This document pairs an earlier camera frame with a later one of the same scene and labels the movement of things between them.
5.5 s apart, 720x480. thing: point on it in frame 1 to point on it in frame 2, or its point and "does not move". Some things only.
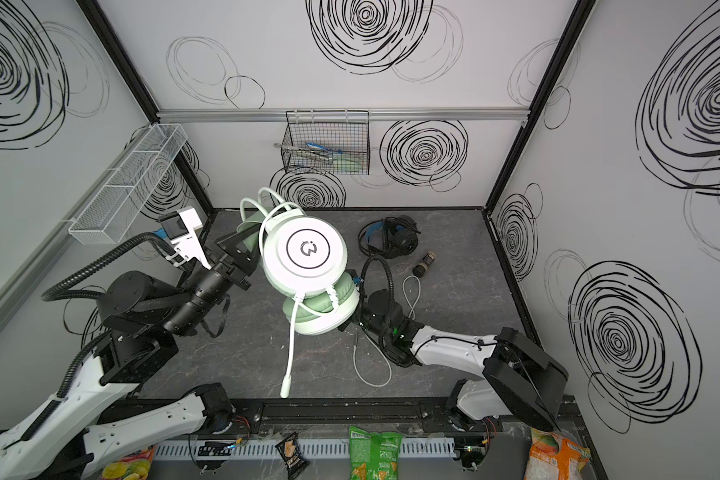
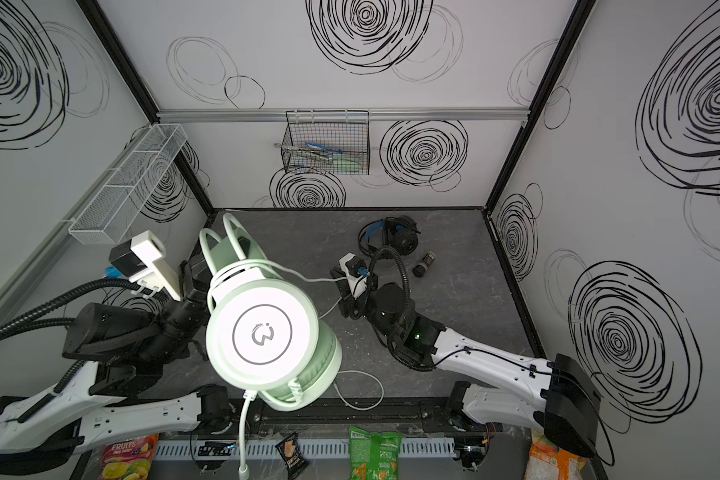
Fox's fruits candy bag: (133, 466) does not move
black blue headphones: (392, 237) does not move
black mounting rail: (322, 411) does not move
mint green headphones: (304, 257) to (265, 335)
